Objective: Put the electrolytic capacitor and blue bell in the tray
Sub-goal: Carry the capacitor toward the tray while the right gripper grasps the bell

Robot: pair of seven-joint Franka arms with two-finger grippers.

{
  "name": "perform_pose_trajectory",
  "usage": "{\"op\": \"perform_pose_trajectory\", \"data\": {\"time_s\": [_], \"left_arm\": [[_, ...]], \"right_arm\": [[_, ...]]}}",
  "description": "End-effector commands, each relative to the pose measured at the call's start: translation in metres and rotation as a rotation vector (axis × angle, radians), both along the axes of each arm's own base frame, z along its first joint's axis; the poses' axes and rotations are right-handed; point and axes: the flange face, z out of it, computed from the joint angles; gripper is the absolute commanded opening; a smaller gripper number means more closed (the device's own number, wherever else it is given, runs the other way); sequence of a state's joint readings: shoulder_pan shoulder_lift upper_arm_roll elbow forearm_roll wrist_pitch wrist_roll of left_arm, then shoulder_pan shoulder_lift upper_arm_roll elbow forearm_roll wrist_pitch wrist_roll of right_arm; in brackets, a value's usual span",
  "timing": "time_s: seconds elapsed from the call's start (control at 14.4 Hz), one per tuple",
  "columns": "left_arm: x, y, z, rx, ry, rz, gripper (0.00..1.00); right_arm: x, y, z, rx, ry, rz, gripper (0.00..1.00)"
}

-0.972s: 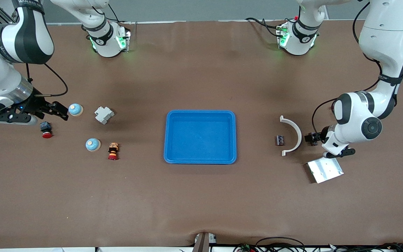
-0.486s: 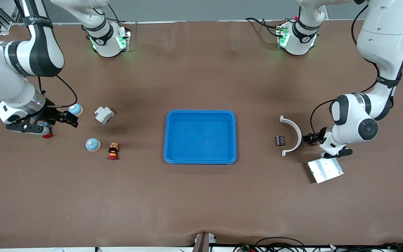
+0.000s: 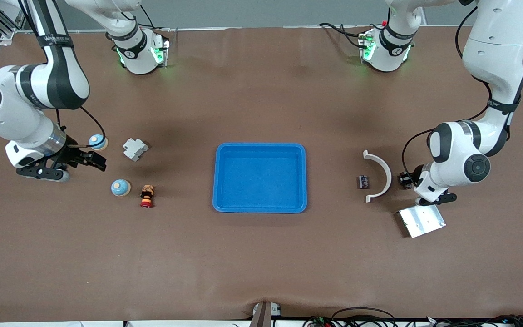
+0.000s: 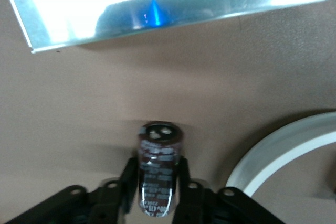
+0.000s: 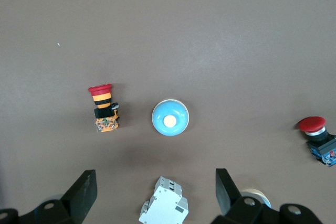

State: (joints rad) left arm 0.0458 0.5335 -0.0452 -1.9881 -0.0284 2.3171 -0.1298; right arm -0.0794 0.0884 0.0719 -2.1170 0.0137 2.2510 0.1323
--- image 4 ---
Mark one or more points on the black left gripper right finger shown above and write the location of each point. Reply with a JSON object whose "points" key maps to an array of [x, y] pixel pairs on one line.
{"points": [[204, 205]]}

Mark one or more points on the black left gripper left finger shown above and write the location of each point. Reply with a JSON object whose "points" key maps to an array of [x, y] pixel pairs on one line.
{"points": [[105, 203]]}

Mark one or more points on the black terminal block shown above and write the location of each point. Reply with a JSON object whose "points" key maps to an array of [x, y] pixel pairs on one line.
{"points": [[157, 161]]}

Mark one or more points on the brown table mat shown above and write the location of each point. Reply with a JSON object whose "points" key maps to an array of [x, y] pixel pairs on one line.
{"points": [[78, 90]]}

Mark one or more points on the white curved plastic bracket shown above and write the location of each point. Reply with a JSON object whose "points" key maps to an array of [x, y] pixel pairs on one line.
{"points": [[262, 155]]}

